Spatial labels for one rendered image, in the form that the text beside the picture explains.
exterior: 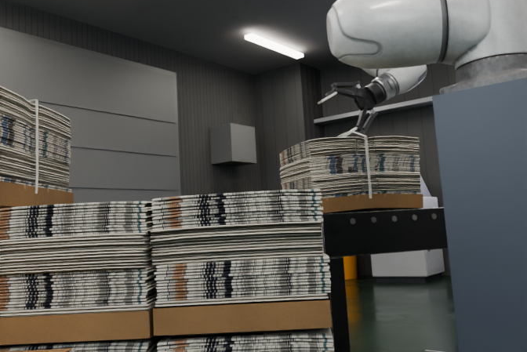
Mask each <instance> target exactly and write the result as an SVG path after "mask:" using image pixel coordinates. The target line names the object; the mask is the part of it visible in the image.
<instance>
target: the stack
mask: <svg viewBox="0 0 527 352"><path fill-rule="evenodd" d="M319 192H320V189H306V190H279V191H253V192H239V193H226V194H200V195H187V196H178V197H170V198H155V199H152V201H109V202H91V203H74V204H59V205H33V206H21V207H12V208H5V209H0V318H12V317H28V316H45V315H61V314H93V313H110V312H128V311H145V310H149V322H150V316H151V310H152V308H153V307H155V308H166V307H196V306H212V305H228V304H243V303H277V302H293V301H310V300H327V299H329V297H328V293H331V290H330V287H331V281H330V279H329V278H330V277H331V275H330V271H329V265H328V264H327V263H330V259H329V256H328V255H326V254H325V253H324V250H323V238H322V230H320V229H322V221H323V218H322V215H323V213H322V212H321V210H323V207H321V204H322V201H321V198H322V193H319ZM158 201H160V202H158ZM319 206H320V207H319ZM322 250H323V251H322ZM67 348H73V349H71V350H76V352H334V346H333V335H332V332H331V329H330V328H306V329H290V330H272V331H255V332H222V333H205V334H188V335H171V336H152V337H151V338H150V339H116V340H97V341H80V342H62V343H27V344H9V345H0V352H5V351H25V350H55V349H67Z"/></svg>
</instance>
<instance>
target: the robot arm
mask: <svg viewBox="0 0 527 352"><path fill-rule="evenodd" d="M327 35H328V40H329V48H330V50H331V53H332V54H333V55H334V56H335V57H336V58H337V59H338V60H339V61H341V62H343V63H345V64H348V65H351V66H354V67H360V68H361V69H362V70H363V71H365V72H366V73H368V74H370V75H372V76H373V77H375V79H373V80H372V81H371V84H369V85H367V86H366V87H364V88H361V86H360V85H359V83H360V81H356V82H334V83H333V84H331V87H332V90H331V91H330V92H328V93H326V94H325V96H326V98H324V99H323V100H320V101H319V102H318V104H320V103H322V102H324V101H326V100H327V99H329V98H331V97H332V96H335V95H336V94H340V95H343V96H349V97H350V98H354V102H355V103H356V104H357V107H358V108H359V109H360V112H359V117H358V122H357V125H356V127H355V128H353V129H352V130H350V131H349V132H359V133H361V134H363V135H365V133H366V131H367V130H368V128H369V126H370V125H371V123H372V121H373V119H374V118H375V117H376V116H377V115H378V112H375V111H374V110H373V108H374V107H375V106H376V105H377V104H379V103H381V102H385V101H386V100H390V99H391V98H393V97H395V96H397V95H398V94H403V93H406V92H408V91H409V90H410V89H412V88H414V87H415V86H417V85H418V84H419V83H420V82H422V81H423V80H424V78H425V77H426V74H427V65H426V64H436V63H442V64H449V65H455V70H456V84H455V85H450V86H447V87H444V88H441V89H440V90H439V92H440V95H441V94H445V93H452V92H456V91H460V90H465V89H472V88H476V87H480V86H484V85H492V84H496V83H501V82H508V81H512V80H516V79H520V78H527V0H337V1H336V2H335V3H334V4H333V5H332V7H331V9H330V10H329V12H328V14H327ZM351 87H353V88H355V89H357V92H352V91H348V90H345V89H338V88H351ZM367 111H370V113H369V115H370V116H369V117H368V119H367V120H366V122H365V124H364V125H363V122H364V118H365V114H366V112H367ZM362 125H363V127H362Z"/></svg>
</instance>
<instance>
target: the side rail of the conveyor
mask: <svg viewBox="0 0 527 352"><path fill-rule="evenodd" d="M322 218H323V221H322V238H323V250H324V253H325V254H326V255H328V256H329V258H333V257H343V256H363V255H372V254H383V253H393V252H412V251H422V250H432V249H447V248H448V244H447V236H446V229H445V214H444V207H443V208H428V209H399V210H385V211H370V212H342V213H327V214H323V215H322ZM323 250H322V251H323Z"/></svg>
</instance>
